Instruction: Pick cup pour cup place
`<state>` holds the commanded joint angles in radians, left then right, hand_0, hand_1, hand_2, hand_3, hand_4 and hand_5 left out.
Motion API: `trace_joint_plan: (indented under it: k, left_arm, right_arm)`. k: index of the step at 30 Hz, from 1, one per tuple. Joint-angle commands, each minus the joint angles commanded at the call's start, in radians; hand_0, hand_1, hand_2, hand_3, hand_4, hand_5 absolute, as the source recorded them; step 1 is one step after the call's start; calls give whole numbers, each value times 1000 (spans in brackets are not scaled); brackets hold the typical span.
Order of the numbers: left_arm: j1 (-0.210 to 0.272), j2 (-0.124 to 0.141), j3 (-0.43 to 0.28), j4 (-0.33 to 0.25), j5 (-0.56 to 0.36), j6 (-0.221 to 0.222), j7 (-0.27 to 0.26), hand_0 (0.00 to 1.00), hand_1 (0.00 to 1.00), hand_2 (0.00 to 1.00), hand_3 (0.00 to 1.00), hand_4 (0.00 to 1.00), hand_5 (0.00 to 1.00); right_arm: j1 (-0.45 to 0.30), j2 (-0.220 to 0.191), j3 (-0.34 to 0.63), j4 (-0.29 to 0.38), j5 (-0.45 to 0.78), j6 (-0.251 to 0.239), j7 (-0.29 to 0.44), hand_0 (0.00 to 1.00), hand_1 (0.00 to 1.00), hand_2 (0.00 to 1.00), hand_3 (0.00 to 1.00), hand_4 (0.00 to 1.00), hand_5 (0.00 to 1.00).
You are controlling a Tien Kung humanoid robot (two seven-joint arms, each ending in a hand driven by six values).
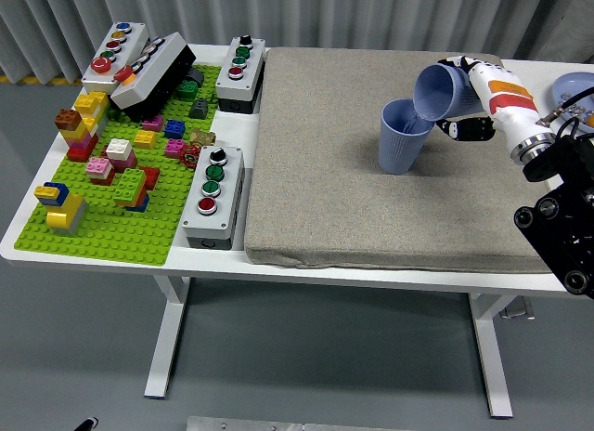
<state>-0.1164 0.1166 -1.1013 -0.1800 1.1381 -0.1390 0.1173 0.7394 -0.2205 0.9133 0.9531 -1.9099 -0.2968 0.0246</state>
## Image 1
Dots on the green orange blue brick stack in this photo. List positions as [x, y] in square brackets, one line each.
[130, 185]

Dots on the grey pleated curtain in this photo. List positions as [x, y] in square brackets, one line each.
[325, 13]

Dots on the white control box black base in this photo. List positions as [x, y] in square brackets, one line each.
[153, 73]

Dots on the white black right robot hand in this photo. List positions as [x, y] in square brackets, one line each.
[508, 106]

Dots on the magenta brick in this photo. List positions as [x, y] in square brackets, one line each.
[175, 147]
[153, 123]

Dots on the grey metal plate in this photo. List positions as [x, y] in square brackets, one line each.
[241, 424]

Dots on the grey metal bracket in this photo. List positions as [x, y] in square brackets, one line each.
[517, 310]

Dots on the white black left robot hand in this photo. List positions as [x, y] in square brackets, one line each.
[88, 424]

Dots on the green brick baseplate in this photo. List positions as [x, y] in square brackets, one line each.
[116, 236]

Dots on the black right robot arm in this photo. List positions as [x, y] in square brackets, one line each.
[566, 217]

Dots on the brown yellow pink red brick tower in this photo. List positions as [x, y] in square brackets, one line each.
[76, 138]

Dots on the pink white red brick stack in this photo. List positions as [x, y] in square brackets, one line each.
[98, 167]

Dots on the grey four-button control box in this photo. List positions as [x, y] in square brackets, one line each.
[229, 189]
[250, 73]

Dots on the grey sloped brick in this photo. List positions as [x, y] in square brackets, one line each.
[198, 109]

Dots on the brass valve red handwheel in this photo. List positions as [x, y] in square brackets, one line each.
[202, 137]

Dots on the blue plate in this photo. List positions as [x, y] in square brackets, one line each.
[568, 82]

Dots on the blue ribbed plastic cup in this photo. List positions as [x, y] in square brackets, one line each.
[399, 147]
[434, 94]

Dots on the grey-brown fabric mat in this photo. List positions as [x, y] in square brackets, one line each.
[348, 194]

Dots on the white five-button control box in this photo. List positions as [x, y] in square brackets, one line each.
[107, 56]

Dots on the blue yellow grey brick stack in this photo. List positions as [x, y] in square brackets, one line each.
[65, 212]

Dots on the white table leg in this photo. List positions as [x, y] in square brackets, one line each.
[492, 356]
[162, 347]

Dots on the yellow black floor tape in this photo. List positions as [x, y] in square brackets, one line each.
[42, 80]

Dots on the dark green brick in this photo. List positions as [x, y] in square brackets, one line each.
[187, 89]

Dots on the yellow white brick tower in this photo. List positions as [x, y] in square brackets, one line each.
[90, 103]

